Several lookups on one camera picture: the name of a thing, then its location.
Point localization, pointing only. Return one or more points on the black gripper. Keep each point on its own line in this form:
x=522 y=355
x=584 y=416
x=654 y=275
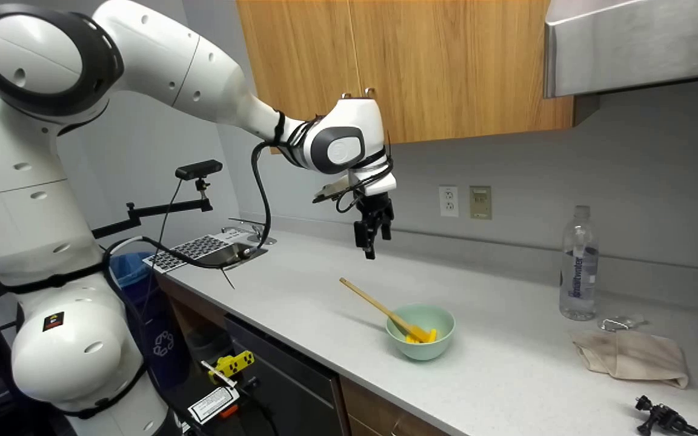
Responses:
x=376 y=216

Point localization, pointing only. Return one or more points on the wooden ladle yellow head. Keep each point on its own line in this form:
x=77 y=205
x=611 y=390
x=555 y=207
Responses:
x=400 y=324

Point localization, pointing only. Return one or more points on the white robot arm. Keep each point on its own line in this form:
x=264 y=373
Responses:
x=59 y=78

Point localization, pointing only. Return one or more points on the mint green bowl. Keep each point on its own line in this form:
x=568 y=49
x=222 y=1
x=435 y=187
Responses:
x=430 y=318

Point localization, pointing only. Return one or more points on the wooden upper cabinet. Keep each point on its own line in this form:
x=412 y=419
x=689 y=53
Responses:
x=439 y=69

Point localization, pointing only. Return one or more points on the clear plastic water bottle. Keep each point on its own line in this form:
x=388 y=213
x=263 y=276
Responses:
x=580 y=267

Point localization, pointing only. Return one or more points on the blue recycling bin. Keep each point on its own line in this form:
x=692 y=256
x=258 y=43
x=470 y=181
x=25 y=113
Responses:
x=151 y=324

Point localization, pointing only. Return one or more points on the steel range hood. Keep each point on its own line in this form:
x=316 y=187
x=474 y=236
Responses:
x=614 y=45

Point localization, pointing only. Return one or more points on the crumpled beige cloth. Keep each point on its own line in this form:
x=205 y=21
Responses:
x=634 y=357

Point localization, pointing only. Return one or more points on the small black tripod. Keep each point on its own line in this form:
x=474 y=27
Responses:
x=661 y=418

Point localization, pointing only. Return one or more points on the white wall outlet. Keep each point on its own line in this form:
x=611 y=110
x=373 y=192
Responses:
x=448 y=201

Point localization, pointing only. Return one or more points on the beige wall switch plate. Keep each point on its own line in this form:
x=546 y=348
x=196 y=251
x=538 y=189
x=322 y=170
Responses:
x=480 y=201

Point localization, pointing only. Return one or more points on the black camera on stand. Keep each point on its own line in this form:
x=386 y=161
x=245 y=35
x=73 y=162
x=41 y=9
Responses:
x=188 y=172

